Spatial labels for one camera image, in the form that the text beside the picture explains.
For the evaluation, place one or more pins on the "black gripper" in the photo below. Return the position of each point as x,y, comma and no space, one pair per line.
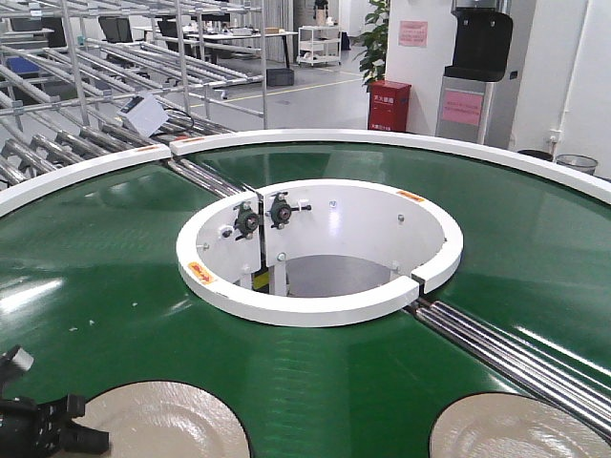
32,430

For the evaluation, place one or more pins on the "beige plate black rim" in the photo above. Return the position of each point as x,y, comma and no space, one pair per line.
166,419
508,425

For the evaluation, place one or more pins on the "left bearing block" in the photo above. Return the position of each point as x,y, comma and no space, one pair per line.
247,221

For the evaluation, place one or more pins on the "bearing block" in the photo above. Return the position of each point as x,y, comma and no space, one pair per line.
247,221
281,211

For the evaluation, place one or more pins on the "right bearing block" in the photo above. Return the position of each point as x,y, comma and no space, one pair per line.
281,211

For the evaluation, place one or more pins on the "white control box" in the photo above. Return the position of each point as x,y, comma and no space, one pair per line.
143,114

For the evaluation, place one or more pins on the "metal roller rack shelving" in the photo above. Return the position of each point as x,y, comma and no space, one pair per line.
62,82

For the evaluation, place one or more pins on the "office desk with monitors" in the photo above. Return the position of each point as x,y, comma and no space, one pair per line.
224,43

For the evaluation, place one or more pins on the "white rolling cart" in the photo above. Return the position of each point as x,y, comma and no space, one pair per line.
319,45

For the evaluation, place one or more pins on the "red fire extinguisher box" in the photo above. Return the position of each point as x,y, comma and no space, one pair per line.
388,106

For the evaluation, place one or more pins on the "green potted plant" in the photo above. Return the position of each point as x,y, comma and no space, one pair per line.
374,38

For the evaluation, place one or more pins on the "black water dispenser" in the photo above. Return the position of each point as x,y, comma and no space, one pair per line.
482,41

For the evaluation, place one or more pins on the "pink wall notice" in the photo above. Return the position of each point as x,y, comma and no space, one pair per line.
413,34

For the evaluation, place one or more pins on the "wire mesh trash bin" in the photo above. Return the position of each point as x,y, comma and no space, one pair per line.
584,164

